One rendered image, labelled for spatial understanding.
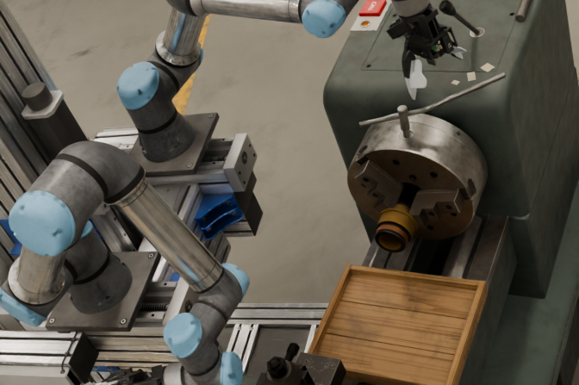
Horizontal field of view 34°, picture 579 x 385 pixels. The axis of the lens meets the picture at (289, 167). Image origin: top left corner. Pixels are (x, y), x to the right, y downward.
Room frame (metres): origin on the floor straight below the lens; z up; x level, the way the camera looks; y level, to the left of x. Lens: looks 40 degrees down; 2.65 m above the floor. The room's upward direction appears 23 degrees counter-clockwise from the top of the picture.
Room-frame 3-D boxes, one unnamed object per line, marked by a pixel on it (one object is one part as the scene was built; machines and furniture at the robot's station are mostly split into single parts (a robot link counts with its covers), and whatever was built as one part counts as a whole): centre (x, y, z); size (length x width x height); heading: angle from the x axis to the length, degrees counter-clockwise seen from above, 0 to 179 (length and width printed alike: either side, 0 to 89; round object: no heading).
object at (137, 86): (2.08, 0.27, 1.33); 0.13 x 0.12 x 0.14; 136
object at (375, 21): (2.12, -0.36, 1.23); 0.13 x 0.08 x 0.06; 141
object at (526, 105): (1.97, -0.50, 1.06); 0.59 x 0.48 x 0.39; 141
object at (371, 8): (2.14, -0.37, 1.26); 0.06 x 0.06 x 0.02; 51
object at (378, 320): (1.42, -0.08, 0.89); 0.36 x 0.30 x 0.04; 51
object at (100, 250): (1.64, 0.52, 1.33); 0.13 x 0.12 x 0.14; 136
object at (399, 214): (1.53, -0.17, 1.08); 0.09 x 0.09 x 0.09; 52
